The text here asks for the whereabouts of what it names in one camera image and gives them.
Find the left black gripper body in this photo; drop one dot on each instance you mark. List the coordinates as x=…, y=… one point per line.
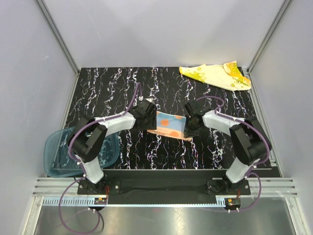
x=150, y=123

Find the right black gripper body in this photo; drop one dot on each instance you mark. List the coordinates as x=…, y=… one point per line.
x=190, y=126

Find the orange polka dot towel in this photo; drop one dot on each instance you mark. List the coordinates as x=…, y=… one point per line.
x=171, y=126

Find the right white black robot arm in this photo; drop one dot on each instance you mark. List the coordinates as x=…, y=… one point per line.
x=250, y=143

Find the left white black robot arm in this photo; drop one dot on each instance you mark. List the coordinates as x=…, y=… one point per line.
x=86, y=140

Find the black marbled table mat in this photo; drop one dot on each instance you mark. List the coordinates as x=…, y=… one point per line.
x=103, y=92

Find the yellow cream towel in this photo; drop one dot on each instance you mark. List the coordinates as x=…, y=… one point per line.
x=226, y=76

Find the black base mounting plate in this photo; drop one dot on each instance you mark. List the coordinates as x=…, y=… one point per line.
x=210, y=182

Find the right orange connector box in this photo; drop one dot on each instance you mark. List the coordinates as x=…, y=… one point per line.
x=233, y=202

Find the left small connector box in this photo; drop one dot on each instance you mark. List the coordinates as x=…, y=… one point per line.
x=101, y=200

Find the blue transparent plastic bin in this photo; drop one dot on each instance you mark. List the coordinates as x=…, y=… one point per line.
x=57, y=162

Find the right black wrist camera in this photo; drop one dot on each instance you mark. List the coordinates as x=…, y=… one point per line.
x=194, y=108

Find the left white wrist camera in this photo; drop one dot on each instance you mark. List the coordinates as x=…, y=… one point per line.
x=142, y=100

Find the left aluminium frame post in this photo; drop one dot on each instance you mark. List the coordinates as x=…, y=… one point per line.
x=57, y=35

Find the aluminium frame post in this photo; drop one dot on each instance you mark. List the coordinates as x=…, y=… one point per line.
x=270, y=32
x=57, y=35

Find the aluminium front rail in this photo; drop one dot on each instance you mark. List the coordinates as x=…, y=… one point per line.
x=64, y=191

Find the right aluminium frame post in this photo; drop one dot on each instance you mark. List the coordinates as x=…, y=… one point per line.
x=270, y=32

